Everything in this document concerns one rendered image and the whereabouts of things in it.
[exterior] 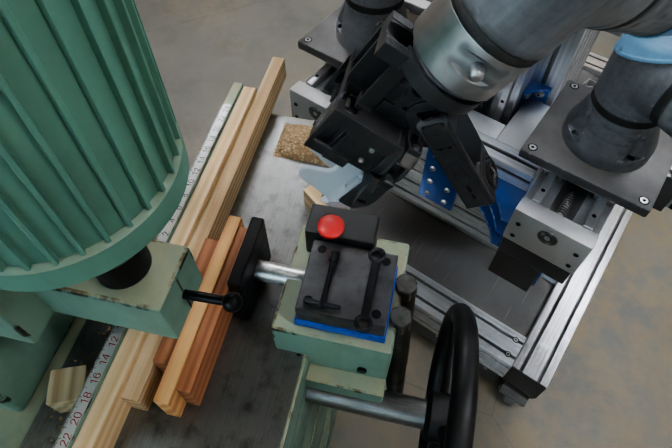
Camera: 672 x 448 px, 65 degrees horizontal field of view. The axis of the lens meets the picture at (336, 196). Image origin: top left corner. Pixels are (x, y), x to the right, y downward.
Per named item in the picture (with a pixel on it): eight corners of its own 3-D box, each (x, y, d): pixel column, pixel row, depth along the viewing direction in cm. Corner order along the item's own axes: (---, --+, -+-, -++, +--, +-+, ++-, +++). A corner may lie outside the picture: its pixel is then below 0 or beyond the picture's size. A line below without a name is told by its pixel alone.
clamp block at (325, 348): (385, 384, 62) (391, 358, 55) (276, 359, 64) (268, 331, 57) (403, 275, 71) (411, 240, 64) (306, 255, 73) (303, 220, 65)
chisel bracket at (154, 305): (182, 346, 53) (160, 312, 46) (57, 317, 55) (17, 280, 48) (208, 282, 58) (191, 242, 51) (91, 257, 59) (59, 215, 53)
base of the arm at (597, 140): (580, 96, 98) (602, 53, 90) (663, 131, 93) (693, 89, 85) (548, 145, 91) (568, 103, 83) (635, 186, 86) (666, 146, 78)
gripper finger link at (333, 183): (283, 176, 52) (328, 128, 45) (334, 203, 54) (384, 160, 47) (274, 201, 50) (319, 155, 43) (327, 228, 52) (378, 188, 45)
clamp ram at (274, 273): (297, 330, 63) (292, 297, 55) (238, 317, 64) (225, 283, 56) (316, 264, 68) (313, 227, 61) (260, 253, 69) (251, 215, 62)
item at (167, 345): (180, 378, 60) (169, 365, 56) (163, 375, 60) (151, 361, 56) (227, 258, 69) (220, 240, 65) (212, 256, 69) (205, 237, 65)
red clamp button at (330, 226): (341, 243, 57) (341, 238, 56) (314, 237, 57) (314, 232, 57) (347, 220, 59) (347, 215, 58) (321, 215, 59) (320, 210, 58)
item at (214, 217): (148, 411, 58) (137, 401, 55) (131, 407, 58) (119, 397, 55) (286, 76, 90) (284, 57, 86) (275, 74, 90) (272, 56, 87)
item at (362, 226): (384, 344, 56) (388, 323, 52) (285, 322, 57) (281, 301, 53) (402, 241, 64) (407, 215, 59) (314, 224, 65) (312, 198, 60)
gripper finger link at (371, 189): (343, 172, 50) (396, 124, 43) (359, 181, 50) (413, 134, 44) (332, 212, 47) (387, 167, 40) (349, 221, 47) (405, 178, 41)
